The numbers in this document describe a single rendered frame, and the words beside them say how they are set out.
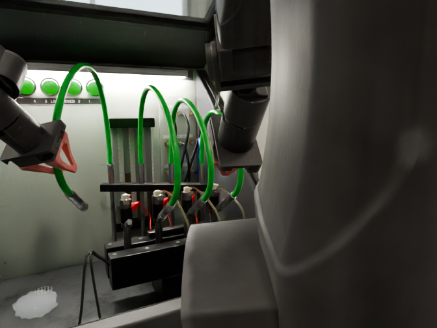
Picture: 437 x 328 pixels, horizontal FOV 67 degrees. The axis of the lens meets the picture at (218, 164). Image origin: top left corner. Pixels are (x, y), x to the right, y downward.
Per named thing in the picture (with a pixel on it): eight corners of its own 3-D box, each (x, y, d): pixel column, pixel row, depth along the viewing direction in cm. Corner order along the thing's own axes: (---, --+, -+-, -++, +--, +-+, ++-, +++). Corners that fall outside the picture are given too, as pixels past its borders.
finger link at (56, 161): (58, 159, 65) (23, 129, 58) (90, 153, 63) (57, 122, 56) (49, 189, 61) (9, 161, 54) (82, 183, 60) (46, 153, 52)
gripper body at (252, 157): (246, 122, 56) (257, 88, 50) (260, 171, 50) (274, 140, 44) (209, 122, 54) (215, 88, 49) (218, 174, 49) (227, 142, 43)
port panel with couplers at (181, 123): (164, 189, 111) (161, 95, 106) (160, 187, 114) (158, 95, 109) (199, 185, 117) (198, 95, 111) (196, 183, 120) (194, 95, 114)
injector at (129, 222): (127, 287, 80) (122, 204, 77) (122, 278, 85) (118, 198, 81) (138, 284, 82) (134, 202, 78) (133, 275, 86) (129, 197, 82)
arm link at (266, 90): (233, 94, 40) (278, 97, 41) (227, 58, 44) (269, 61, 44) (224, 132, 45) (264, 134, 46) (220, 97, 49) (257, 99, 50)
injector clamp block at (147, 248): (114, 317, 79) (110, 258, 76) (106, 297, 87) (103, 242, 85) (237, 283, 94) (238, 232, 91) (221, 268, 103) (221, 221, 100)
